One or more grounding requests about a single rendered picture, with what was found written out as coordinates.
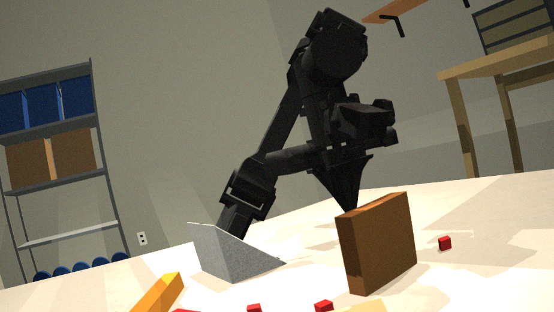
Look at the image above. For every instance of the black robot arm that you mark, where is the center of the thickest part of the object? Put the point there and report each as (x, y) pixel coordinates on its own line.
(337, 46)

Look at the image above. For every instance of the orange rectangular bar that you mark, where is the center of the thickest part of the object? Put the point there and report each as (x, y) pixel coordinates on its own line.
(162, 295)

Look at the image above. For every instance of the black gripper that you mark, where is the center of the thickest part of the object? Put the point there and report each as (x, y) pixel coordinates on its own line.
(339, 169)

